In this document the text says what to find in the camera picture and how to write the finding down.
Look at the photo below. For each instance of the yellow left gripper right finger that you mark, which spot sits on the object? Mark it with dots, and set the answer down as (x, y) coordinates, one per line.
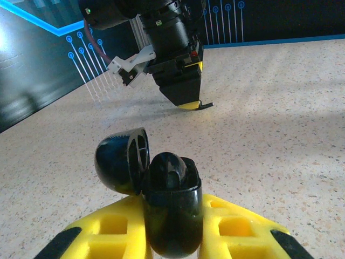
(210, 215)

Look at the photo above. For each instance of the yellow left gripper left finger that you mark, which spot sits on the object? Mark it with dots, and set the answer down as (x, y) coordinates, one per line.
(136, 213)

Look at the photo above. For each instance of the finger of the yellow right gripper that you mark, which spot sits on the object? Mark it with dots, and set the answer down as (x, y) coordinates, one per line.
(183, 86)

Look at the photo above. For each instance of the black earbud charging case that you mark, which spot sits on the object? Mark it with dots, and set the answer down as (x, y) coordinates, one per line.
(172, 215)

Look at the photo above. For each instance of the aluminium frame post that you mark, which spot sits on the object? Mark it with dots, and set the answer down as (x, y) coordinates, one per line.
(138, 35)

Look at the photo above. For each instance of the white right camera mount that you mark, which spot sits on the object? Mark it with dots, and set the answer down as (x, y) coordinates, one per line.
(140, 56)

